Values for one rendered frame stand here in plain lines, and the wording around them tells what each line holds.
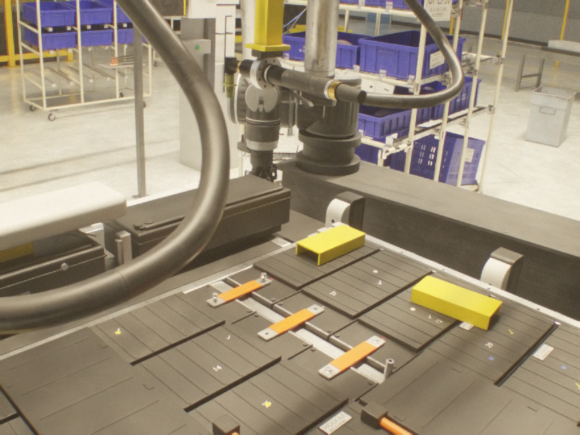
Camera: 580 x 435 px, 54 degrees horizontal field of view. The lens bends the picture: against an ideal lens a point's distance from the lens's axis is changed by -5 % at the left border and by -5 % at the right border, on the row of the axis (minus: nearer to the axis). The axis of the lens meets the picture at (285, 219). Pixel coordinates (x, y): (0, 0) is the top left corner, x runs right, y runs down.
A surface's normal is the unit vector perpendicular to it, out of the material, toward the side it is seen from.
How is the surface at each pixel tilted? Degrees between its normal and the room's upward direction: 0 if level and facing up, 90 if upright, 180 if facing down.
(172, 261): 72
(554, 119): 90
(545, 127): 90
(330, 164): 23
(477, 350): 0
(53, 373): 0
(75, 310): 80
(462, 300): 0
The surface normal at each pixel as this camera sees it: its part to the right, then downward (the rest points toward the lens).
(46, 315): 0.33, 0.23
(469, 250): -0.61, 0.28
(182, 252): 0.73, 0.00
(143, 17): -0.07, 0.14
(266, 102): -0.13, 0.38
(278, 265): 0.05, -0.92
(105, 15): 0.68, 0.43
